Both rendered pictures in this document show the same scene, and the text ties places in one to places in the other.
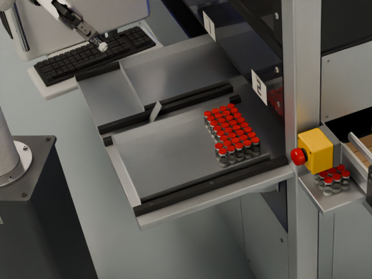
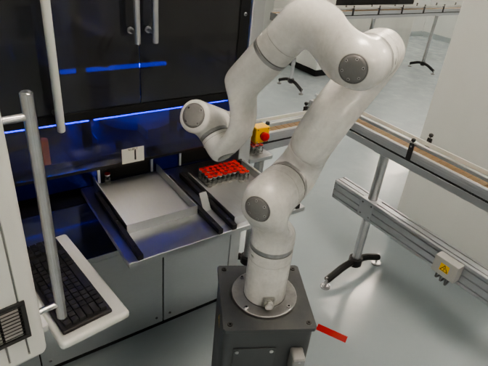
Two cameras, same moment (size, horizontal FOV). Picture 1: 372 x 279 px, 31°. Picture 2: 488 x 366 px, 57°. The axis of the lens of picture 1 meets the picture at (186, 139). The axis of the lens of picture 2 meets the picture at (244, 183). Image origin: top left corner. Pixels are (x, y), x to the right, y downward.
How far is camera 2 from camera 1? 2.32 m
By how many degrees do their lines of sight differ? 86
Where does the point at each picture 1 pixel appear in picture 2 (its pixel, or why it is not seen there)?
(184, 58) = (119, 200)
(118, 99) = (175, 229)
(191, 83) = (157, 195)
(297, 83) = not seen: hidden behind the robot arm
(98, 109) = (189, 238)
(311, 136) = (258, 125)
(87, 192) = not seen: outside the picture
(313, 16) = not seen: hidden behind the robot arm
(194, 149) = (234, 191)
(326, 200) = (265, 153)
